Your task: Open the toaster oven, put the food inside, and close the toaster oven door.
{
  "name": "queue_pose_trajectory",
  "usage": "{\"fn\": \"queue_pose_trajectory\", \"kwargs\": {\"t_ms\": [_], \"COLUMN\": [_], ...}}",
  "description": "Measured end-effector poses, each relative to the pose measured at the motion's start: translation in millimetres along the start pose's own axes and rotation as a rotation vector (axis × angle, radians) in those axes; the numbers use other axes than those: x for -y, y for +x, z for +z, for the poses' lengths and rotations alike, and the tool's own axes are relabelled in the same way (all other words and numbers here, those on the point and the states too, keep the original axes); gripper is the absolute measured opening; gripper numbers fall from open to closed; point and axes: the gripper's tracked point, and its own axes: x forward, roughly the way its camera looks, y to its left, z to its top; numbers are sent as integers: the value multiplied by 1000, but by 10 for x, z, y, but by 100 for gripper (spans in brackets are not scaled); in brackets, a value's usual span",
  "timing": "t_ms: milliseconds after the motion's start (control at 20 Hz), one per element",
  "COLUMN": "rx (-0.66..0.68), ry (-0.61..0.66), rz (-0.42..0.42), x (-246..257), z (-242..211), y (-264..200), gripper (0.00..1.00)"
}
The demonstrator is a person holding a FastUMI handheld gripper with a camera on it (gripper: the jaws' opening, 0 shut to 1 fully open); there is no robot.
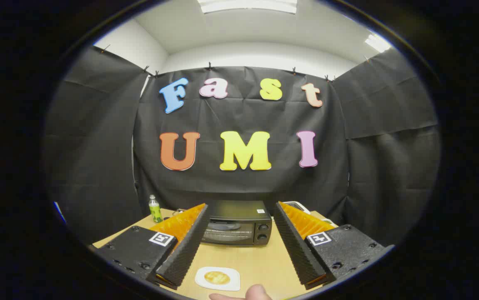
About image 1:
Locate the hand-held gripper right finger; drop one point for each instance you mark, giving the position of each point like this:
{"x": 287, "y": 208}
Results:
{"x": 295, "y": 246}

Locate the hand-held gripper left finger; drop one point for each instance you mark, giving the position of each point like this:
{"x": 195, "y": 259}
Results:
{"x": 189, "y": 246}

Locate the golden bread roll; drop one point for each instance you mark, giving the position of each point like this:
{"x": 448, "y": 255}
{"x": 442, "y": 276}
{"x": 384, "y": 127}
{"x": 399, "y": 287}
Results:
{"x": 217, "y": 278}

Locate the white rectangular plate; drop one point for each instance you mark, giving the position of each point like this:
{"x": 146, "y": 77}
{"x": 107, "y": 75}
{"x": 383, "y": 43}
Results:
{"x": 233, "y": 276}

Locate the ceiling light panel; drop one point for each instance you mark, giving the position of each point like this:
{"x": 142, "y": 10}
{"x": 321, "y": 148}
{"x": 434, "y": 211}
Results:
{"x": 377, "y": 42}
{"x": 247, "y": 5}

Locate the black toaster oven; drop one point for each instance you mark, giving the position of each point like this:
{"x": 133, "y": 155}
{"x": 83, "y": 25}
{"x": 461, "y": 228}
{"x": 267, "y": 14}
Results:
{"x": 239, "y": 212}

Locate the black backdrop cloth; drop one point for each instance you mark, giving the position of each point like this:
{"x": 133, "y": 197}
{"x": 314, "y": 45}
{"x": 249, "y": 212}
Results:
{"x": 239, "y": 114}

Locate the green label plastic bottle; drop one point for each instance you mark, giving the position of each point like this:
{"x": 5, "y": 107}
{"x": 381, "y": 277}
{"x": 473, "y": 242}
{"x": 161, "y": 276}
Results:
{"x": 155, "y": 211}

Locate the white slot toaster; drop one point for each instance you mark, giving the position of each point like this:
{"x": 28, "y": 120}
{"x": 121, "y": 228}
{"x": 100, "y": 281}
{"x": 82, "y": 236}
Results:
{"x": 295, "y": 205}

